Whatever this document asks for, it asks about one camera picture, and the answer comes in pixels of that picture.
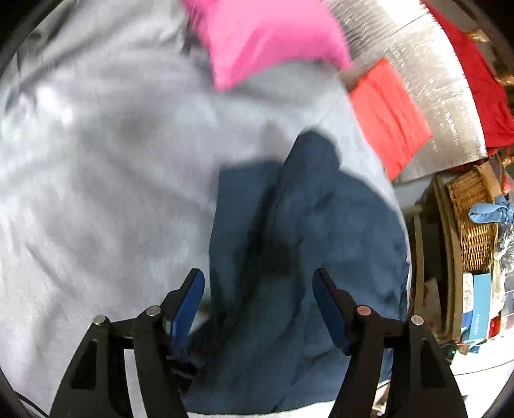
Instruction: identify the orange-red folded cloth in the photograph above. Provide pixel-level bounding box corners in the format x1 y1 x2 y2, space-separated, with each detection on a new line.
349 58 434 181

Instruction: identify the pink cloth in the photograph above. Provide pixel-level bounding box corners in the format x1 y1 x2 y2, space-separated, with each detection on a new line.
181 0 354 90

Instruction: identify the wicker basket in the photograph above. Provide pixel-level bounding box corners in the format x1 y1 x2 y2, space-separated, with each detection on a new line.
447 165 501 272

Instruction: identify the navy blue jacket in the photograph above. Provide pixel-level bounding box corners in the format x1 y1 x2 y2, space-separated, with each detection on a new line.
182 131 412 414

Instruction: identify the silver foil mat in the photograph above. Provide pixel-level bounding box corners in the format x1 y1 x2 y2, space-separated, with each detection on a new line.
325 0 488 183

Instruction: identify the grey blanket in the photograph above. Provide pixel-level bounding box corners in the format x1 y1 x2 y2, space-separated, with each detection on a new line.
0 0 414 418

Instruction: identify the blue box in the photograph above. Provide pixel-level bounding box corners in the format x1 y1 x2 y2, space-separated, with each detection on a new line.
462 273 492 344

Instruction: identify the wooden rack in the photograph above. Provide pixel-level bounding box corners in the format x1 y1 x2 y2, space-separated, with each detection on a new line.
405 161 466 342

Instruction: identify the red cloth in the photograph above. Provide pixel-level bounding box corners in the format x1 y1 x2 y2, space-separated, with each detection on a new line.
421 0 514 155

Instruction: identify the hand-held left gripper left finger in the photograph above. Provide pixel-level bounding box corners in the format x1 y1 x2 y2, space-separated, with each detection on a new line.
48 268 205 418

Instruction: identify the light blue cloth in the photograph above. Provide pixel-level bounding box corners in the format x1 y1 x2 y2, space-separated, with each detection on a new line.
470 197 514 228

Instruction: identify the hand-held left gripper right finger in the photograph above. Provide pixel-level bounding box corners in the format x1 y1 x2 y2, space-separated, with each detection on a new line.
312 268 468 418

